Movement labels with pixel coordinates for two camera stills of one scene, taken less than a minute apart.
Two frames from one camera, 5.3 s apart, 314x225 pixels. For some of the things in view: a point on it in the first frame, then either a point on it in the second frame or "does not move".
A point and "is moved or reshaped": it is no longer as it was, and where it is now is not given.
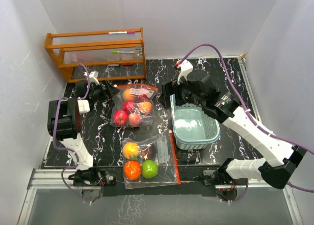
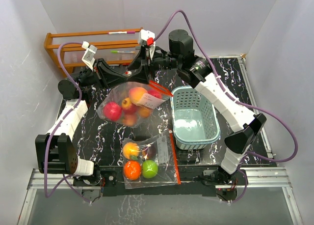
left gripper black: [105, 94] to [110, 77]
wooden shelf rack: [98, 55] does not move
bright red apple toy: [119, 117] to [112, 111]
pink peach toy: [142, 98] to [155, 93]
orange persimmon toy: [132, 170] does not move
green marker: [117, 51] does not move
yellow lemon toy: [131, 150] does not move
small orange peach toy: [145, 106] to [144, 112]
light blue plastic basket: [194, 126] does not move
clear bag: [132, 105] is moved or reshaped
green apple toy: [149, 169] does not move
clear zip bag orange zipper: [150, 161] does not move
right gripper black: [169, 89] to [141, 75]
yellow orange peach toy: [126, 95] to [136, 94]
